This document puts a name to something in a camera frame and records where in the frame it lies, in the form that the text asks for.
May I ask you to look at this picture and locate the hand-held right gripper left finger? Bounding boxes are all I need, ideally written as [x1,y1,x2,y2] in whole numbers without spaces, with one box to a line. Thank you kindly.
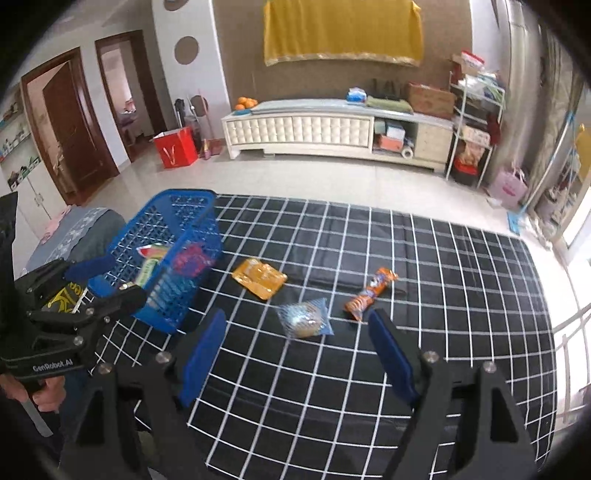
[58,308,228,480]

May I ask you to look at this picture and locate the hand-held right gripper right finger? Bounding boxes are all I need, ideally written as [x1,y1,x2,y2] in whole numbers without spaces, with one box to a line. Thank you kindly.
[367,308,539,480]

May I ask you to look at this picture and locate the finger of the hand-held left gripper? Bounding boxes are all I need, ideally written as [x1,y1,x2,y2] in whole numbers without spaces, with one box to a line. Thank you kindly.
[28,285,148,332]
[16,255,117,297]

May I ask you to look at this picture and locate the yellow black snack packet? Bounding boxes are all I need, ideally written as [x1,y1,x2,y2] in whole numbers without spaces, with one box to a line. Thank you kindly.
[41,282,88,315]

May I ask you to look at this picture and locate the purple snack packet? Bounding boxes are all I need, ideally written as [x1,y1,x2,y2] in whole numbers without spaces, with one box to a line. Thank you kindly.
[173,244,218,278]

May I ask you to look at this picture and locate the blue plastic basket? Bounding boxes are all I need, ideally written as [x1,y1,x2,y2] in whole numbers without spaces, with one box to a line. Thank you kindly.
[87,188,223,335]

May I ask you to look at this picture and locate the person's left hand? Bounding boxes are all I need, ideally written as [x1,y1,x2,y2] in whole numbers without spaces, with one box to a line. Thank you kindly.
[0,371,68,412]

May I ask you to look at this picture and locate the grey covered sofa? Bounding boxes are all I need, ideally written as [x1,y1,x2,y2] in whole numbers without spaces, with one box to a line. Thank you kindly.
[25,206,127,278]

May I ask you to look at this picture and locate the orange swiss roll packet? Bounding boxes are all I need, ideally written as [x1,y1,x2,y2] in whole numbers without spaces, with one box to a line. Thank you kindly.
[343,267,399,322]

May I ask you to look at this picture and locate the light blue cookie packet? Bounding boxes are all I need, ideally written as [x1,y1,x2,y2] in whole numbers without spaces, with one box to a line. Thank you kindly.
[276,298,335,341]

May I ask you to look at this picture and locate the yellow orange snack packet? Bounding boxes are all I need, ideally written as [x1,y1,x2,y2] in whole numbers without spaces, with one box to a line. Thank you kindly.
[231,257,288,302]

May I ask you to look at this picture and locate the black white-grid mat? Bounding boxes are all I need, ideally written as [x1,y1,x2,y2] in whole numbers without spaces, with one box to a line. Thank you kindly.
[99,194,557,480]

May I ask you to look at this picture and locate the brown wooden door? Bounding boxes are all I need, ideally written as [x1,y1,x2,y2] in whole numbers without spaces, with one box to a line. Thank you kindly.
[21,47,122,207]

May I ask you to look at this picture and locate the red paper bag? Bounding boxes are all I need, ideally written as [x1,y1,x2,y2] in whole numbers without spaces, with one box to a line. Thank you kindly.
[152,126,199,169]

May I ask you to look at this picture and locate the pink gift bag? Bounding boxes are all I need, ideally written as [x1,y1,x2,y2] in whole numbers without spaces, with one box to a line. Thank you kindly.
[488,166,529,209]

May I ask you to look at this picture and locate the white metal rack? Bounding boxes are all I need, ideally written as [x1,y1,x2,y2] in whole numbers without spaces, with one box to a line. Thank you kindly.
[444,68,507,189]

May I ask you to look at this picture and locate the white tufted tv cabinet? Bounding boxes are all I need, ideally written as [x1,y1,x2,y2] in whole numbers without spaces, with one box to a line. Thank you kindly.
[221,98,455,175]

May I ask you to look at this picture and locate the dark green cushion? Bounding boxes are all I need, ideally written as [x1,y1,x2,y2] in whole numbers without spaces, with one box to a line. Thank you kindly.
[366,95,413,114]

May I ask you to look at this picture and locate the cardboard box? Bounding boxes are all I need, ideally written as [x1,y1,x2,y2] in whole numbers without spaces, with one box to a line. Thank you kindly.
[405,82,456,120]

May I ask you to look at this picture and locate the yellow hanging cloth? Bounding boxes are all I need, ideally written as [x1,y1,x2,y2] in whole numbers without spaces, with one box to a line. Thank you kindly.
[262,0,424,68]

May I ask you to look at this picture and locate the brown doorway frame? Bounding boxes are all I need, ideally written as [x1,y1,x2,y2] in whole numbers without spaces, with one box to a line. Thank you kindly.
[95,29,168,163]

